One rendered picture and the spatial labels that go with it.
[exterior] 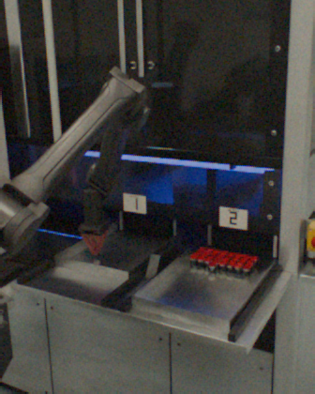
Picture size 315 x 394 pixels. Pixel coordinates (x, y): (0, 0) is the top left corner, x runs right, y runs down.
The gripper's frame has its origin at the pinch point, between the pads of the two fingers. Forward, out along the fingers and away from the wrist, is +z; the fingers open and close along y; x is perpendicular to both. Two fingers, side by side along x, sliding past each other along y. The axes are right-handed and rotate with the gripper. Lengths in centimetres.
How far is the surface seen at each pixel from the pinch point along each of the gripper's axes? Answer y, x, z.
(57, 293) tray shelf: -19.2, 4.0, 4.2
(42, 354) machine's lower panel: 29, 38, 62
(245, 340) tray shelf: -31, -47, 4
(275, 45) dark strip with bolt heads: 8, -49, -59
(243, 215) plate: 9.0, -42.9, -11.2
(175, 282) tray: -7.6, -26.1, 3.9
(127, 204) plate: 18.9, -4.5, -8.9
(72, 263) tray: -5.4, 5.5, 2.0
